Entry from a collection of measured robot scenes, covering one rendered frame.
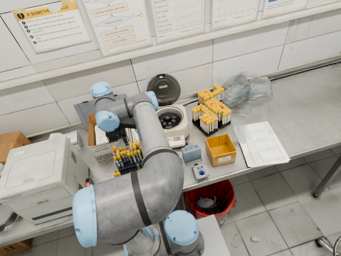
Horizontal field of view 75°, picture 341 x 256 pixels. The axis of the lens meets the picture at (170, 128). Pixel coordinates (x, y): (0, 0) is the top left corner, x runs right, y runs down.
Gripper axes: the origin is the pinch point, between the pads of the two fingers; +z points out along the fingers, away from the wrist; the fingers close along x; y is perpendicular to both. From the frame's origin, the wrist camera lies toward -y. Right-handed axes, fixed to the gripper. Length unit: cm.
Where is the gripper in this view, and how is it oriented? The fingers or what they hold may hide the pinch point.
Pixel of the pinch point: (129, 144)
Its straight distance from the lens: 108.4
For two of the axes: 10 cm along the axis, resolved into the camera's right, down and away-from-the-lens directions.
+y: -9.6, 2.6, -0.9
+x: 2.5, 6.9, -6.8
